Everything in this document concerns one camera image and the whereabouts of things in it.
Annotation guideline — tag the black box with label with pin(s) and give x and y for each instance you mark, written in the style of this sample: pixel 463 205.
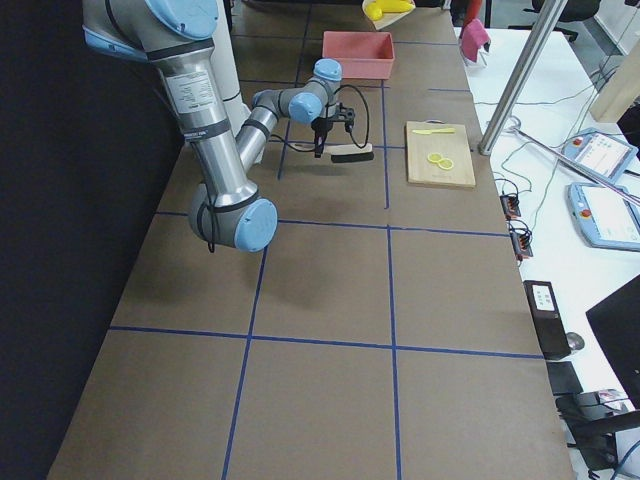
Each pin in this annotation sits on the black box with label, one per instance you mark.
pixel 546 319

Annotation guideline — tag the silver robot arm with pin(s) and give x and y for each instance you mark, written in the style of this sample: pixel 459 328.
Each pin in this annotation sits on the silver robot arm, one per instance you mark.
pixel 178 39

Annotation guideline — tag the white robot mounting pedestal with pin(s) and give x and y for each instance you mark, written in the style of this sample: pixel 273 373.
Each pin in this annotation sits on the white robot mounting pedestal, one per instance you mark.
pixel 225 72

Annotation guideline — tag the teach pendant far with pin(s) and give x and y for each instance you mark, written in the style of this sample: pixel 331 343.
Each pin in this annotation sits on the teach pendant far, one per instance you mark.
pixel 605 154

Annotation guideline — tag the yellow plastic toy knife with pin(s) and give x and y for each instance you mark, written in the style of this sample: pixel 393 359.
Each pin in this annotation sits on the yellow plastic toy knife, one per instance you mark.
pixel 449 130

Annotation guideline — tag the teach pendant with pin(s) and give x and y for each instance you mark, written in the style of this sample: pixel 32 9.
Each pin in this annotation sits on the teach pendant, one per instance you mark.
pixel 605 154
pixel 603 218

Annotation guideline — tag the pink plastic bin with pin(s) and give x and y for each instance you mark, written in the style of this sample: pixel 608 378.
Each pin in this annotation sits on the pink plastic bin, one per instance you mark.
pixel 363 55

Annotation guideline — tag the black monitor corner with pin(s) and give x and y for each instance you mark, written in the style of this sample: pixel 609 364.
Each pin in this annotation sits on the black monitor corner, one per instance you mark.
pixel 615 323

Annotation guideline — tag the red cloth on table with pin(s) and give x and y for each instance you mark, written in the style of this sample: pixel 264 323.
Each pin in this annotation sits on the red cloth on table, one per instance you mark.
pixel 474 39

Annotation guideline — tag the white side table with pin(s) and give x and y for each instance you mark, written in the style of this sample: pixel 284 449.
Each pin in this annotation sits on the white side table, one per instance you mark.
pixel 554 105

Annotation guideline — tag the black camera bracket wrist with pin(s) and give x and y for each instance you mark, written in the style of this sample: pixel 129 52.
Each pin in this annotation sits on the black camera bracket wrist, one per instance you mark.
pixel 345 116

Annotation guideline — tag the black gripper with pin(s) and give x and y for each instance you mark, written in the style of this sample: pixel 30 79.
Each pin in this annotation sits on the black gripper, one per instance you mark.
pixel 318 130

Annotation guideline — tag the wooden cutting board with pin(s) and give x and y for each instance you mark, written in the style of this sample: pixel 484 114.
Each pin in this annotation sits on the wooden cutting board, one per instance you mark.
pixel 453 146

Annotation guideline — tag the teach pendant near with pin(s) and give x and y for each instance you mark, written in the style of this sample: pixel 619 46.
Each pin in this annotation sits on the teach pendant near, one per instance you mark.
pixel 603 218

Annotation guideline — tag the orange black connector box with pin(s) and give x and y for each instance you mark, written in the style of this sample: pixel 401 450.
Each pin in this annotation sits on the orange black connector box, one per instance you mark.
pixel 510 205
pixel 521 242

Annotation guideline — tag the toy lemon slice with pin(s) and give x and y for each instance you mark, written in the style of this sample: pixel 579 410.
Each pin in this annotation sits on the toy lemon slice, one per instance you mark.
pixel 445 164
pixel 435 158

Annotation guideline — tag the silver metal pole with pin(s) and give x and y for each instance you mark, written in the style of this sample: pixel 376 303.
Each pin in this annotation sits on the silver metal pole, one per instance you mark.
pixel 535 43

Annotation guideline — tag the beige plastic dustpan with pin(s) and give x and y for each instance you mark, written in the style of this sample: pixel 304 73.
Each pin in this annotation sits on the beige plastic dustpan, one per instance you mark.
pixel 388 19

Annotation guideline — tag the beige hand brush black bristles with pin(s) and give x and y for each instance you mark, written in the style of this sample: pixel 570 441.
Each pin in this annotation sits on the beige hand brush black bristles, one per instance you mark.
pixel 338 154

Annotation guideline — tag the yellow toy corn cob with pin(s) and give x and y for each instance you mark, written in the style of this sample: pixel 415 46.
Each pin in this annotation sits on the yellow toy corn cob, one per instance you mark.
pixel 393 6

